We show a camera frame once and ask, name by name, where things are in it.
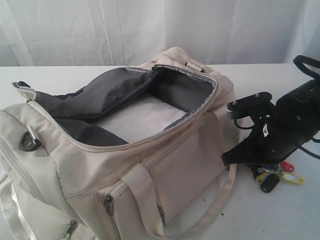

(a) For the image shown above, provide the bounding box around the colourful key tag bunch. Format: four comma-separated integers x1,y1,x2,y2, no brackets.
246,161,305,194

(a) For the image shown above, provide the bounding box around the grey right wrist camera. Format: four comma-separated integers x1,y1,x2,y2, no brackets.
226,92,272,120

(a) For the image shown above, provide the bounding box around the cream fabric duffel bag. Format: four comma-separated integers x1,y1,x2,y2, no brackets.
0,47,239,240

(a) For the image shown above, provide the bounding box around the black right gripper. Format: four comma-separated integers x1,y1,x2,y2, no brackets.
221,79,320,167

